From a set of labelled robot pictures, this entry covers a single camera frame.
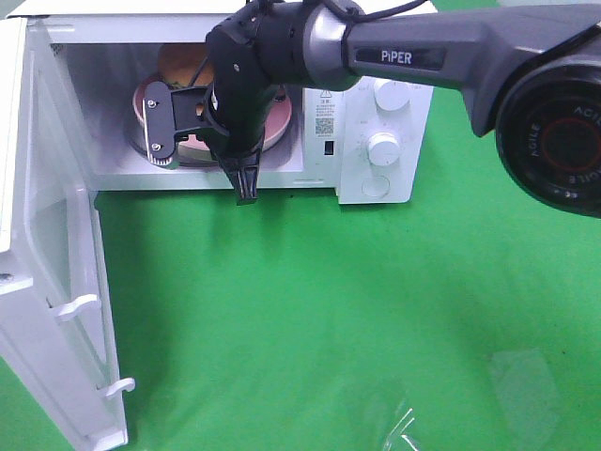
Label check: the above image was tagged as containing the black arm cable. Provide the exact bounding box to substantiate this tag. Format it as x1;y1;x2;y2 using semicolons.
190;0;428;90

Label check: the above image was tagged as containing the glass microwave turntable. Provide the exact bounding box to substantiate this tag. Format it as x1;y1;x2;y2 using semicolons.
124;118;300;170

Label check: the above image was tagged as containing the white microwave door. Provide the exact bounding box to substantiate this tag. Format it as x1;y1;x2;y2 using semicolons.
1;16;135;450

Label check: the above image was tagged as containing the green table mat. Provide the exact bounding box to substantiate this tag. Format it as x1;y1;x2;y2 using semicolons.
1;89;600;450

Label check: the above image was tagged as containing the pink plate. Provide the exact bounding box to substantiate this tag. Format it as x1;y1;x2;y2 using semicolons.
132;73;293;151

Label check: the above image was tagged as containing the round door release button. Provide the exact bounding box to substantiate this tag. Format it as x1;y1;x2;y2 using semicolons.
362;176;390;198

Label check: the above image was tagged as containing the burger with cheese and lettuce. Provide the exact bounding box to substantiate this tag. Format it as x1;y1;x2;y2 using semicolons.
158;43;214;88

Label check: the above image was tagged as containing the white microwave oven body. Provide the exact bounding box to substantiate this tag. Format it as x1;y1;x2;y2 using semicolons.
12;1;432;204

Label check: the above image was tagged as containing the upper white dial knob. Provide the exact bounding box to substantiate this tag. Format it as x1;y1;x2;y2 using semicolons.
374;79;410;112

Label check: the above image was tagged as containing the white dial knob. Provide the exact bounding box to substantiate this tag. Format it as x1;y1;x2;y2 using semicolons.
374;79;410;112
367;132;401;166

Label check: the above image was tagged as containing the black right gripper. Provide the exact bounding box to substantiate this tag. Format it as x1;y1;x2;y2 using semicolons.
206;84;279;205

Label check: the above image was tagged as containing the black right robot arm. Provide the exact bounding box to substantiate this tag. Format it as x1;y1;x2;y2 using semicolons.
205;1;600;217

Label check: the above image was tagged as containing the lower white dial knob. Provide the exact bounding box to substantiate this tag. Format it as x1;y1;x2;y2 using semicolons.
367;132;401;166

